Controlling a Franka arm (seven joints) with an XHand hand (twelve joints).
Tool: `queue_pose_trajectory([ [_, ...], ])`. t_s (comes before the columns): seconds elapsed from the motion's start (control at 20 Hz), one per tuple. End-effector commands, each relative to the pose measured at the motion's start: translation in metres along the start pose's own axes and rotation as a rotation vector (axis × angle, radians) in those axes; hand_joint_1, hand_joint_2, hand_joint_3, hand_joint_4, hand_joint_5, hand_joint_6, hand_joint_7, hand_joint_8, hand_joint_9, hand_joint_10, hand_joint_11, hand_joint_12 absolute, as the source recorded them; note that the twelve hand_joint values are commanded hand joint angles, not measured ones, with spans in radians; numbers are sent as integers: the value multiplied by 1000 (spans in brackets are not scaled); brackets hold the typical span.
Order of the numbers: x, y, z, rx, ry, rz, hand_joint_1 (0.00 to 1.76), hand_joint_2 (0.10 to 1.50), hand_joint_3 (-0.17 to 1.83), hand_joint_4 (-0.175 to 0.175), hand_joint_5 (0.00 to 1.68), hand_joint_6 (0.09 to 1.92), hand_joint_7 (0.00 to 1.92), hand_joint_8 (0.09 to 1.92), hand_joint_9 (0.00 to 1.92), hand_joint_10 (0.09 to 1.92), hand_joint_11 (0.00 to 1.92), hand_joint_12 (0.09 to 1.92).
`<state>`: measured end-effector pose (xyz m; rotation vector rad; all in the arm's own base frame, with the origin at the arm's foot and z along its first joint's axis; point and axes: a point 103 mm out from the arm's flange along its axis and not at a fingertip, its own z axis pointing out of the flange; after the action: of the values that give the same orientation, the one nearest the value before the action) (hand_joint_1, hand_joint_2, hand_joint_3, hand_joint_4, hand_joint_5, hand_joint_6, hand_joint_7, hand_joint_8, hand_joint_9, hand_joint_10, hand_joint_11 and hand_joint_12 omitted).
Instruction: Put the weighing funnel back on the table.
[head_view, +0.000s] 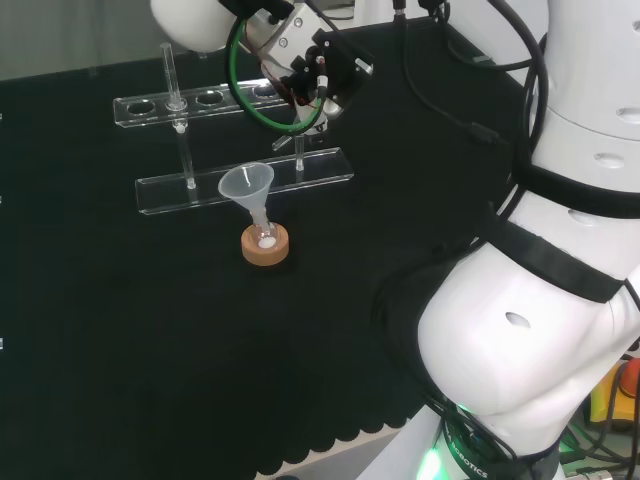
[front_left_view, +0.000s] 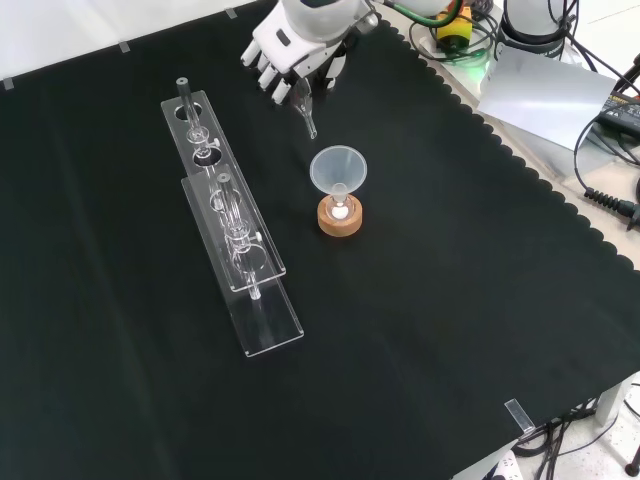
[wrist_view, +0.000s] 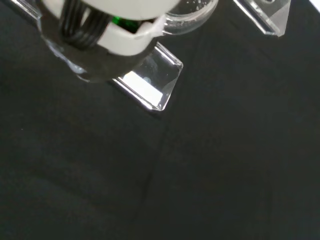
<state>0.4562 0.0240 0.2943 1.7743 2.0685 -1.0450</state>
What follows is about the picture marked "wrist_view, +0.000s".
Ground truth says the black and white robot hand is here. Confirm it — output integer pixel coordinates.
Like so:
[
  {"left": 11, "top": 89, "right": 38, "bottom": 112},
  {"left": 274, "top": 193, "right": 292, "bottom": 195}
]
[{"left": 39, "top": 0, "right": 181, "bottom": 57}]

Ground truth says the clear acrylic funnel stand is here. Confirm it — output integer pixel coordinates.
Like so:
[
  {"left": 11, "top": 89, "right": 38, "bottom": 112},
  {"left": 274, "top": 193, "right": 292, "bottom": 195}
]
[{"left": 9, "top": 0, "right": 291, "bottom": 112}]

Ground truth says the black bench cloth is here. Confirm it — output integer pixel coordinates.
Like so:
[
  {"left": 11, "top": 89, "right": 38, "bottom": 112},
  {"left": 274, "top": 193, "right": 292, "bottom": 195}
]
[{"left": 0, "top": 0, "right": 320, "bottom": 240}]

